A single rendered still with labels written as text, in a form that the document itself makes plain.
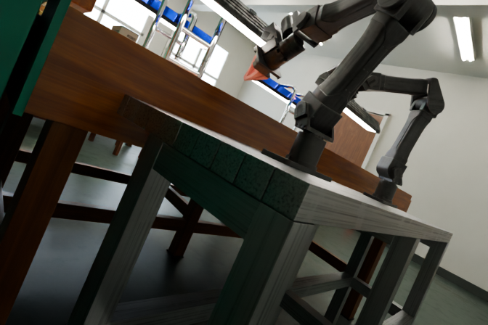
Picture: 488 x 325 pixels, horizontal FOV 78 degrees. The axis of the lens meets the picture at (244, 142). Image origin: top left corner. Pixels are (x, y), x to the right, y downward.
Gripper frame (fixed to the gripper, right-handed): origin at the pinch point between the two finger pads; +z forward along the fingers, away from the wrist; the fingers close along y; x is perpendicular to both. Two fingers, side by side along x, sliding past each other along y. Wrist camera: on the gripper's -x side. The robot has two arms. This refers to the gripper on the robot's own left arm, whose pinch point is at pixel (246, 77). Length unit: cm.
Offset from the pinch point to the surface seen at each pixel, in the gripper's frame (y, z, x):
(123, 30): 40.2, -3.6, 13.5
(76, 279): 12, 76, 48
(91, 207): 9, 77, 21
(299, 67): -448, 191, -404
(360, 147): -462, 118, -170
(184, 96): 24.7, -1.8, 20.2
